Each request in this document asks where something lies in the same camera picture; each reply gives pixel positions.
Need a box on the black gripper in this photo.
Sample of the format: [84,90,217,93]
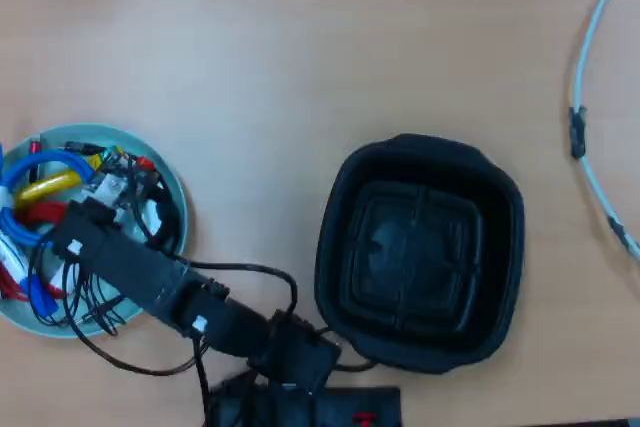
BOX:
[52,199,131,273]

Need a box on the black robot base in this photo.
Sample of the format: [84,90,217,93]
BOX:
[207,371,404,427]

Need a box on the light green round bowl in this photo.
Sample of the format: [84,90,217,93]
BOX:
[0,121,190,341]

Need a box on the blue capped white marker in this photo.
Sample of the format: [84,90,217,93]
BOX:
[0,234,57,319]

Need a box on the green yellow small gadget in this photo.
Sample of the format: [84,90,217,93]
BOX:
[89,145,126,171]

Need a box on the black square collapsible container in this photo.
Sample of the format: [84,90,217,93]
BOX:
[313,132,526,376]

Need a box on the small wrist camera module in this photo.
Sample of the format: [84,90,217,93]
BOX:
[92,154,157,208]

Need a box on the red coiled cable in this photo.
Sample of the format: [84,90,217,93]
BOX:
[0,199,71,304]

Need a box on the yellow coiled cable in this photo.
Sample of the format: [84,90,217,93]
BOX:
[14,171,84,209]

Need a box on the blue coiled cable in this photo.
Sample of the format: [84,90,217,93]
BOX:
[0,144,96,249]

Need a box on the thick black coiled cable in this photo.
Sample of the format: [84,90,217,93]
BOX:
[134,171,184,254]

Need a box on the black camera cable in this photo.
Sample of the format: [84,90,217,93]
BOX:
[124,154,300,322]

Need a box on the black cable clip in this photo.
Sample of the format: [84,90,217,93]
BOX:
[568,104,589,161]

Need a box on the white cable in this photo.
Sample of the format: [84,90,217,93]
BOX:
[569,0,640,261]

